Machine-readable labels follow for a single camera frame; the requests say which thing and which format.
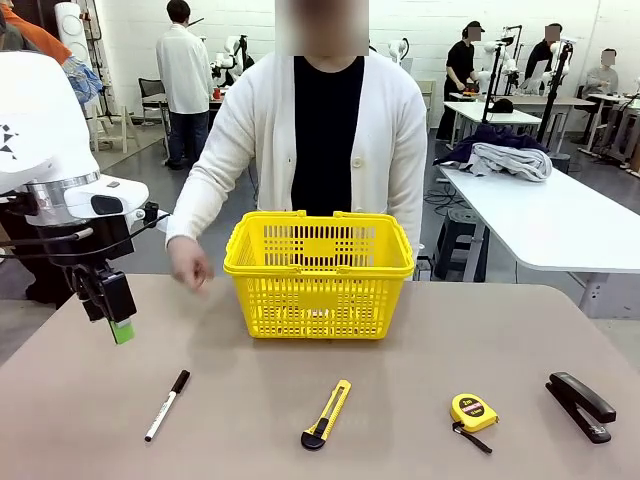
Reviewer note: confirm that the white wooden stool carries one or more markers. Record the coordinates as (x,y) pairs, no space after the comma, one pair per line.
(124,131)

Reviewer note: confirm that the dark navy clothes pile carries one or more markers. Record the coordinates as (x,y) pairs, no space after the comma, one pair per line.
(495,135)

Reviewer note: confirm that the person in white coat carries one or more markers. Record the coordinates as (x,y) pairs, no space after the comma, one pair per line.
(182,70)

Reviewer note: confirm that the yellow tape measure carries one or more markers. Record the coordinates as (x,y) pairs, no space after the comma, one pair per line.
(472,410)

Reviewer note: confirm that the seated person in grey top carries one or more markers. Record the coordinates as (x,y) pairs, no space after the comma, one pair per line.
(600,77)

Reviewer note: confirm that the person in white cardigan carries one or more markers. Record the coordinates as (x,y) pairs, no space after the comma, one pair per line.
(325,150)

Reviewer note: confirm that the black round stool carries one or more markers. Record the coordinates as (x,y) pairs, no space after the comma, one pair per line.
(462,216)

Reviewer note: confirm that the grey clothes pile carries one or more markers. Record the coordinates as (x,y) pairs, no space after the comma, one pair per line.
(515,160)

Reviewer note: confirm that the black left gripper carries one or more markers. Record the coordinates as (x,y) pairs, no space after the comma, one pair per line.
(100,240)

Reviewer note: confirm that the person's right hand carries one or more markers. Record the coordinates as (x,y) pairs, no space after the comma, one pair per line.
(190,262)

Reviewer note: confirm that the yellow utility knife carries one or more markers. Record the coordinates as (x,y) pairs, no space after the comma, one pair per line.
(330,410)

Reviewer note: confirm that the standing person in black top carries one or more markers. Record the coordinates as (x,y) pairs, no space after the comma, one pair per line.
(540,57)

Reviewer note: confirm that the yellow plastic shopping basket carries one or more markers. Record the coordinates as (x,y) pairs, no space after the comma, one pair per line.
(320,272)

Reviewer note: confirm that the black office chair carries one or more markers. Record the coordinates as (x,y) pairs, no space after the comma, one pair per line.
(150,87)

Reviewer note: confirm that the figure in orange blue clothes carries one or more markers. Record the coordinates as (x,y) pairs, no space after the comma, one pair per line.
(82,80)

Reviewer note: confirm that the person's left forearm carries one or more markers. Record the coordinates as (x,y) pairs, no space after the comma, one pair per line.
(407,210)

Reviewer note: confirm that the black tripod pole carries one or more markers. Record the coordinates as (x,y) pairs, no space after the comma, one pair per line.
(555,95)
(492,80)

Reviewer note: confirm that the black cap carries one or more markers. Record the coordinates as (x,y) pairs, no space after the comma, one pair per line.
(501,105)

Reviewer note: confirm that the person's right forearm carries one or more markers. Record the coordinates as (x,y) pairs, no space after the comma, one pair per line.
(200,200)

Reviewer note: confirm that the brown topped table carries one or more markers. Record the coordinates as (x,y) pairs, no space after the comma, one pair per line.
(550,100)

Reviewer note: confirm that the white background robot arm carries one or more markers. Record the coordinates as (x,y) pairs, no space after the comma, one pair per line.
(397,47)
(231,47)

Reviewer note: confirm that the large white table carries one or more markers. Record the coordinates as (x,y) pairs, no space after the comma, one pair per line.
(550,220)

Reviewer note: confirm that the black stapler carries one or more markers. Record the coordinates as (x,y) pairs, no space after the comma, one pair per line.
(580,400)

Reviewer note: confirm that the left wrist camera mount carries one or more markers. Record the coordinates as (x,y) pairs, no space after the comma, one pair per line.
(147,212)

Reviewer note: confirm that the small white table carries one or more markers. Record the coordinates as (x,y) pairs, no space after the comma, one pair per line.
(470,110)

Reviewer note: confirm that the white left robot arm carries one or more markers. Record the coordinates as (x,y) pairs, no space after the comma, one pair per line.
(35,125)

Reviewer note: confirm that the white marker with black cap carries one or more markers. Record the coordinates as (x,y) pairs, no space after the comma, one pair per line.
(167,406)

